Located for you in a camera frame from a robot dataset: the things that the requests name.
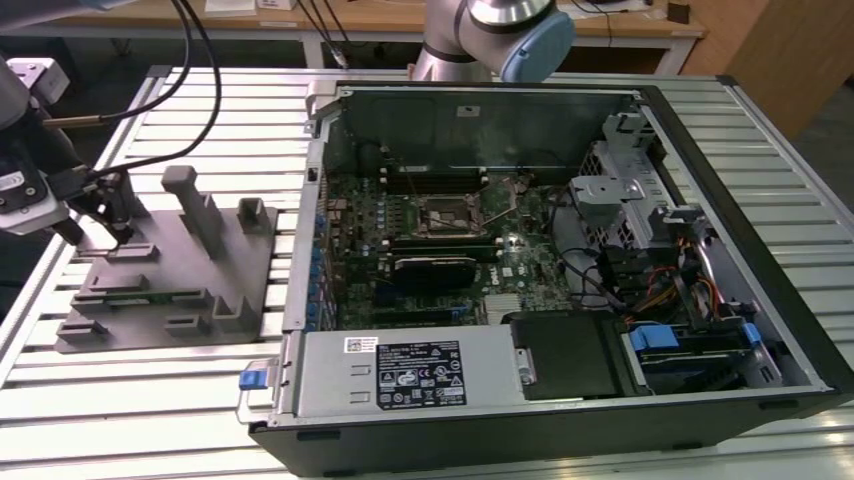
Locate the small black box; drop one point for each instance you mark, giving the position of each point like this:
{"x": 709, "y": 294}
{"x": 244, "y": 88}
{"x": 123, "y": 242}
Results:
{"x": 679, "y": 12}

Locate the white camera black faceplate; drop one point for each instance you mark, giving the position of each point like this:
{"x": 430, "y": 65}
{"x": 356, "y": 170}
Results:
{"x": 40, "y": 217}

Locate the black plastic shroud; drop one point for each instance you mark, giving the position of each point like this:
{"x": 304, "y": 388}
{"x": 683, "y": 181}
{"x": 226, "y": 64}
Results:
{"x": 567, "y": 350}

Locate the green motherboard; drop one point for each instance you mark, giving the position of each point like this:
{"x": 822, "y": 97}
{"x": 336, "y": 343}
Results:
{"x": 534, "y": 260}

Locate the brown wooden cabinet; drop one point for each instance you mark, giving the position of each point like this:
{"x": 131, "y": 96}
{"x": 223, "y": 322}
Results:
{"x": 787, "y": 65}

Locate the green RAM stick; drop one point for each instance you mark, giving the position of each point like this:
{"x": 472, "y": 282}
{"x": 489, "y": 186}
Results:
{"x": 143, "y": 298}

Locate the grey parts rack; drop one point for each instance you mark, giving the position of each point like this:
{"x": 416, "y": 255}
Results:
{"x": 174, "y": 320}

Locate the black RAM slot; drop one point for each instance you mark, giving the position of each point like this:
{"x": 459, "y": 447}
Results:
{"x": 400, "y": 182}
{"x": 440, "y": 245}
{"x": 400, "y": 170}
{"x": 400, "y": 176}
{"x": 490, "y": 256}
{"x": 400, "y": 189}
{"x": 440, "y": 239}
{"x": 440, "y": 250}

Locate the small white camera box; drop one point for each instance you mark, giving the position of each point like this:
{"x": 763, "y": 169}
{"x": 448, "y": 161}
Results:
{"x": 40, "y": 75}

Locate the CPU socket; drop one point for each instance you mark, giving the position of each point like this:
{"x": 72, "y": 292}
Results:
{"x": 446, "y": 216}

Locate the black graphics card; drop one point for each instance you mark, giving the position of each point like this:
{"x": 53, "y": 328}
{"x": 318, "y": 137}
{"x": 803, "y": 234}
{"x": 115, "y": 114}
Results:
{"x": 434, "y": 275}

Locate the wooden desk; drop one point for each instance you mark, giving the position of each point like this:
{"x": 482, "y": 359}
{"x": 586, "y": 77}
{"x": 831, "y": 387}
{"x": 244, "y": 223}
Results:
{"x": 657, "y": 25}

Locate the blue rear port connector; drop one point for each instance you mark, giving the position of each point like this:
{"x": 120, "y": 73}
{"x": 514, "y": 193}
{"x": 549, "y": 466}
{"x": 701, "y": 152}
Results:
{"x": 315, "y": 294}
{"x": 314, "y": 275}
{"x": 315, "y": 252}
{"x": 322, "y": 220}

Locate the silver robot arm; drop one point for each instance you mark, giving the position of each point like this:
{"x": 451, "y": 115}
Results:
{"x": 467, "y": 40}

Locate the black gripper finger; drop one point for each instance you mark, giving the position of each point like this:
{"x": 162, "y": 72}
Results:
{"x": 70, "y": 232}
{"x": 120, "y": 210}

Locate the thin metal locking lever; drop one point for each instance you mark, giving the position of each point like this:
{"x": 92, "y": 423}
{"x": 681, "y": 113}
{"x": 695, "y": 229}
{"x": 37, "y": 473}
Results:
{"x": 414, "y": 185}
{"x": 499, "y": 215}

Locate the hard disk in blue carrier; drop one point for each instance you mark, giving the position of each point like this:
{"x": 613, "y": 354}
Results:
{"x": 654, "y": 340}

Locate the silver chipset heatsink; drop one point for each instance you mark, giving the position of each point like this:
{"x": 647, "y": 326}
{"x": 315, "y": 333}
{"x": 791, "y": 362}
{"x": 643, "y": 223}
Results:
{"x": 503, "y": 305}

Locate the blue latch clip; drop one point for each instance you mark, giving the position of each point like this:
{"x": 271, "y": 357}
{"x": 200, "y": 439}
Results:
{"x": 250, "y": 379}

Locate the black PC case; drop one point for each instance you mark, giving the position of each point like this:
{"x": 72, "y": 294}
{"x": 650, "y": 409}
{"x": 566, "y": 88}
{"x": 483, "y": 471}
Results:
{"x": 467, "y": 440}

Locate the silver power supply unit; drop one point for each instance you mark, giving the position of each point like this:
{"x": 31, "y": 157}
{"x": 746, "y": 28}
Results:
{"x": 320, "y": 375}

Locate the silver metal drive cage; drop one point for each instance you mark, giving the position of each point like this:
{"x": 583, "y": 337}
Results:
{"x": 601, "y": 192}

